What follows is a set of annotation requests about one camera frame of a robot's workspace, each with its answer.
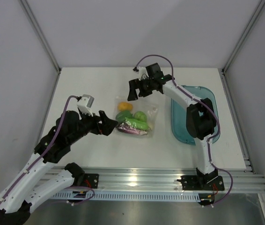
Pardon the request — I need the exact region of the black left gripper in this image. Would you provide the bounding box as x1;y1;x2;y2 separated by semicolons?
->
67;108;118;144

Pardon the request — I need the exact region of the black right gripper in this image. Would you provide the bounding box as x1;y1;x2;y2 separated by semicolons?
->
127;77;154;102

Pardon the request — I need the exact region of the yellow lemon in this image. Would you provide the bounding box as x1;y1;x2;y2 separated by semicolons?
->
118;102;133;111

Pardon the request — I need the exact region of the green bell pepper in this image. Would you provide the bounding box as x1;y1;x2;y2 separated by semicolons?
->
115;110;133;123

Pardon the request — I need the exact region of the light green round squash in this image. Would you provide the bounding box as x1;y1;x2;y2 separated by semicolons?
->
133;111;147;122

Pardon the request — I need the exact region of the clear zip top bag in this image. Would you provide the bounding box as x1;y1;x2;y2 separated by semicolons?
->
114;96;159;138

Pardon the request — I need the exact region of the light green gourd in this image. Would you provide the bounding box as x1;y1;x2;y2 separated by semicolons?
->
125;118;150;131

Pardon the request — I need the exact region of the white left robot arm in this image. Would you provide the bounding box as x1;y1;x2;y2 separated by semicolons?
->
0;111;118;225

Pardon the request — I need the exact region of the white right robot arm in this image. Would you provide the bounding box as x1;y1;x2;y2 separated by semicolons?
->
127;63;220;189

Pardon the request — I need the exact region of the teal plastic tray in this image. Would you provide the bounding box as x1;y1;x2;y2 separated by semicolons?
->
171;85;218;145

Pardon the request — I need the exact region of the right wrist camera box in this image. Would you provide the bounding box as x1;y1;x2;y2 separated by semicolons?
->
133;67;147;79

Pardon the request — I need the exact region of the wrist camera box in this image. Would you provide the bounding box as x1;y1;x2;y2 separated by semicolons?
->
133;67;147;79
77;94;94;117

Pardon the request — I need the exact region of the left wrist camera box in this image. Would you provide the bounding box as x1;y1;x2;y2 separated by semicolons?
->
77;94;94;117

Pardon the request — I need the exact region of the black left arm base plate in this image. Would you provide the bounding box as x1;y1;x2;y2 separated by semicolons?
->
75;173;99;189

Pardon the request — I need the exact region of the slotted cable duct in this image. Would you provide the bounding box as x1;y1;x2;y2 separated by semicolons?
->
51;190;200;203

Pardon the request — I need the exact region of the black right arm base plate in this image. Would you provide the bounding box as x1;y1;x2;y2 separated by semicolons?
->
177;175;225;191

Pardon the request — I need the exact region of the aluminium mounting rail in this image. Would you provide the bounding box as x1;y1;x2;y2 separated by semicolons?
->
83;168;265;194

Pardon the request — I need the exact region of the left aluminium frame post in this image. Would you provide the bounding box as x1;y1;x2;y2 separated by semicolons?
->
19;0;61;73

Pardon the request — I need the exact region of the aluminium frame post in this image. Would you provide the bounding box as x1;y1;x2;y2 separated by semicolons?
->
19;0;61;73
221;0;265;73

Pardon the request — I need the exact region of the right aluminium frame post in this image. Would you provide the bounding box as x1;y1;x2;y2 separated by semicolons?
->
221;0;265;73

